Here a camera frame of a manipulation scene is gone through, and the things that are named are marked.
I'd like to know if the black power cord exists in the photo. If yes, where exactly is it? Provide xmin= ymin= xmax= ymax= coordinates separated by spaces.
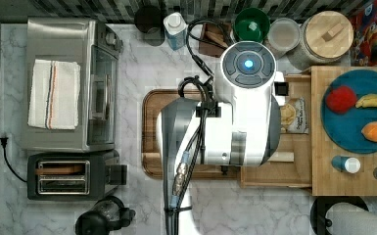
xmin=0 ymin=135 xmax=29 ymax=183

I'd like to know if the paper towel roll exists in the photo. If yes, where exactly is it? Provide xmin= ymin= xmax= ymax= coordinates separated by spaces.
xmin=310 ymin=196 xmax=377 ymax=235

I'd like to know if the red Froot Loops box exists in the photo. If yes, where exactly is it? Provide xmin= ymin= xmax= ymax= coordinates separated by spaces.
xmin=351 ymin=0 xmax=377 ymax=67

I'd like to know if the blue white carton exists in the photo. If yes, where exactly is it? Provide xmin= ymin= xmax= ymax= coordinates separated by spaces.
xmin=164 ymin=12 xmax=187 ymax=51

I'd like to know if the brown wooden utensil holder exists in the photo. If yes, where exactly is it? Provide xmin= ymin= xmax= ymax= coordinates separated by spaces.
xmin=199 ymin=23 xmax=228 ymax=58

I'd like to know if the wooden drawer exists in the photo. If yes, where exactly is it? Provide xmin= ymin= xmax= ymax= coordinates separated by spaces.
xmin=239 ymin=74 xmax=312 ymax=188

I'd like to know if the orange plush fruit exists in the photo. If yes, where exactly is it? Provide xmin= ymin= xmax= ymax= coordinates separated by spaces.
xmin=361 ymin=121 xmax=377 ymax=142

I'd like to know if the blue round plate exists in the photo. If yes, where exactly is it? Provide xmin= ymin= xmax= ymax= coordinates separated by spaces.
xmin=320 ymin=70 xmax=377 ymax=154

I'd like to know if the red plush apple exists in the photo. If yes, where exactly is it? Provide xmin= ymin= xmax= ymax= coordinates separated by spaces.
xmin=326 ymin=85 xmax=357 ymax=115

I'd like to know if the blue salt shaker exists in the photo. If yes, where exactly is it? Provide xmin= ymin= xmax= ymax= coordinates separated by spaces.
xmin=331 ymin=156 xmax=361 ymax=173

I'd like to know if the wooden cutting board tray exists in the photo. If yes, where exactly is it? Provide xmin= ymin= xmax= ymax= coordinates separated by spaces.
xmin=141 ymin=89 xmax=240 ymax=180

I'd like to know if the green mug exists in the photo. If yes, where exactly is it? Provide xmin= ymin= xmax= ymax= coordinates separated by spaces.
xmin=233 ymin=8 xmax=270 ymax=42

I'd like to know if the clear lidded container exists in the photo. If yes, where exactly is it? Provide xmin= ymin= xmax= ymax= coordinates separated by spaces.
xmin=264 ymin=18 xmax=301 ymax=59

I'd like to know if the packaged snack bag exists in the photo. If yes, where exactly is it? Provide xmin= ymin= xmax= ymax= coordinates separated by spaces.
xmin=280 ymin=97 xmax=308 ymax=134

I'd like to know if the stainless toaster oven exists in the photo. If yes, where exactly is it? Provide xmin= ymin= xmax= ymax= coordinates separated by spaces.
xmin=22 ymin=18 xmax=122 ymax=153

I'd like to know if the wooden cabinet top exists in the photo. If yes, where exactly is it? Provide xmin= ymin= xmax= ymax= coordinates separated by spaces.
xmin=309 ymin=66 xmax=377 ymax=196

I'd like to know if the jar with wooden lid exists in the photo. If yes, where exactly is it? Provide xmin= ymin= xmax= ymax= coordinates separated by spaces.
xmin=287 ymin=11 xmax=353 ymax=71

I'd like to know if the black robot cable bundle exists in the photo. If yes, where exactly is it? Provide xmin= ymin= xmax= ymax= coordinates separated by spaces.
xmin=163 ymin=18 xmax=236 ymax=235

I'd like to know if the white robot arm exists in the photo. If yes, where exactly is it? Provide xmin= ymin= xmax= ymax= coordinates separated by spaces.
xmin=156 ymin=41 xmax=283 ymax=235

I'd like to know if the black toaster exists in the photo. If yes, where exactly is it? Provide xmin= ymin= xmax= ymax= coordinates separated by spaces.
xmin=27 ymin=150 xmax=127 ymax=202

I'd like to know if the black cup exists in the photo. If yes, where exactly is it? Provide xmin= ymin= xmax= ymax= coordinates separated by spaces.
xmin=134 ymin=5 xmax=162 ymax=33

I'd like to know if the white striped towel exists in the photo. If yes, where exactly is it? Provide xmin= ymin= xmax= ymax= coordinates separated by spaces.
xmin=27 ymin=59 xmax=81 ymax=130

